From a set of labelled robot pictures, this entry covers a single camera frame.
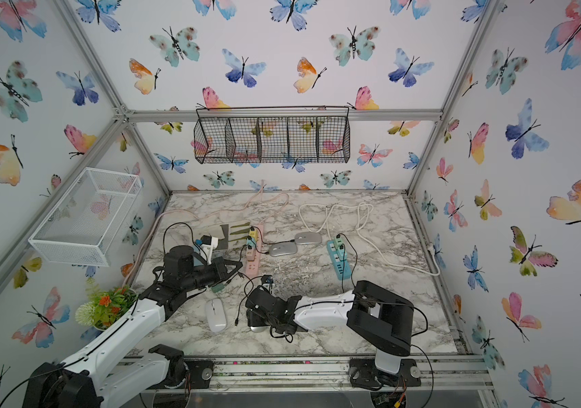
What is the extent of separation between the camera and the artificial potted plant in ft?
2.29

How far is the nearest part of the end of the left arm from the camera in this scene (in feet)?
1.97

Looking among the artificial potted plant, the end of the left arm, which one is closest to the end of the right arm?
the end of the left arm
